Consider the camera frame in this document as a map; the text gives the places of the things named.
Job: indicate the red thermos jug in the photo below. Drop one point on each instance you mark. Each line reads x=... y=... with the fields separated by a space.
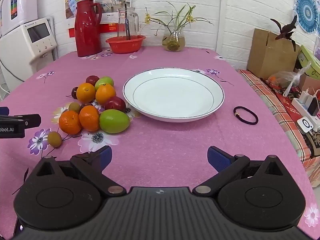
x=87 y=30

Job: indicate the pink floral tablecloth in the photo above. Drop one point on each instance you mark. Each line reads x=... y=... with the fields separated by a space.
x=162 y=140

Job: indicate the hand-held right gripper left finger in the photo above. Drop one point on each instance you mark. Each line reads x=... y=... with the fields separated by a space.
x=106 y=156

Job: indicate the plaid orange cloth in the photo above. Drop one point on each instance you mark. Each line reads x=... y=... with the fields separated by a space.
x=272 y=105

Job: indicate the dark stirring stick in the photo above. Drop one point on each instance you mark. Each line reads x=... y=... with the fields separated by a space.
x=127 y=22

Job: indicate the large blue round doily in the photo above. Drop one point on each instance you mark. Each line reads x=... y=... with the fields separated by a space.
x=306 y=11

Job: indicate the pink box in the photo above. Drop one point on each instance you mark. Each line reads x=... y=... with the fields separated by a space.
x=311 y=83

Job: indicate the glass vase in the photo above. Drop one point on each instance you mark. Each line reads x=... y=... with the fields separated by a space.
x=173 y=42

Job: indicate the black charger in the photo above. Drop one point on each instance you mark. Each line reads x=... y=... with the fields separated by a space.
x=313 y=107

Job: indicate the dark red cherry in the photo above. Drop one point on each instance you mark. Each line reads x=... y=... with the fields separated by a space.
x=74 y=93
x=86 y=104

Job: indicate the purple leaved plant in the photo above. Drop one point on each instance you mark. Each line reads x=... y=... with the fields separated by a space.
x=287 y=28

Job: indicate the cardboard box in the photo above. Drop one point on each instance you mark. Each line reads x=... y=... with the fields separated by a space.
x=265 y=52

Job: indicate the green orchid plant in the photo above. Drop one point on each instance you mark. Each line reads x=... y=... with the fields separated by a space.
x=148 y=19

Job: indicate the white power strip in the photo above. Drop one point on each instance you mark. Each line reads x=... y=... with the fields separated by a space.
x=297 y=105

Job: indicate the white plate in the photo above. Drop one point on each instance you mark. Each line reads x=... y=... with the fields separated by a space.
x=172 y=95

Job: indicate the clear plastic bag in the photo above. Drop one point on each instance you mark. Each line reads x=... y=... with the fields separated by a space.
x=282 y=78

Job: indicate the red plastic basin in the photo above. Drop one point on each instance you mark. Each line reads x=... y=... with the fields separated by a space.
x=125 y=45

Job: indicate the green box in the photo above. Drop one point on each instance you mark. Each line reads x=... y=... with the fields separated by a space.
x=308 y=60

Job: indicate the white charger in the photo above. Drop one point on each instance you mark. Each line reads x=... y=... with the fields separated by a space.
x=304 y=97

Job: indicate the orange mandarin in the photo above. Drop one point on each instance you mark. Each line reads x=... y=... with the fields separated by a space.
x=89 y=118
x=70 y=122

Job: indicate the glass pitcher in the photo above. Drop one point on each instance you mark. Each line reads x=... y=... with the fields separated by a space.
x=122 y=25

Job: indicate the white water dispenser machine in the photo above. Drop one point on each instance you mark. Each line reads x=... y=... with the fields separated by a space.
x=20 y=52

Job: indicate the white wall water purifier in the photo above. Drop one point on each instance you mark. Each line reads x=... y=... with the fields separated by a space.
x=22 y=2

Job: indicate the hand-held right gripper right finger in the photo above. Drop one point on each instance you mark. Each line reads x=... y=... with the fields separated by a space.
x=217 y=158

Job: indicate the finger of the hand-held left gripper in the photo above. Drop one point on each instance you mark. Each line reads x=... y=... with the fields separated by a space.
x=3 y=111
x=32 y=120

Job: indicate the smooth round orange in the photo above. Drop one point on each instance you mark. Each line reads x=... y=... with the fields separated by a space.
x=105 y=94
x=85 y=92

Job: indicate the small white square device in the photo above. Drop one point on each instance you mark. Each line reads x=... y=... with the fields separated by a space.
x=305 y=125

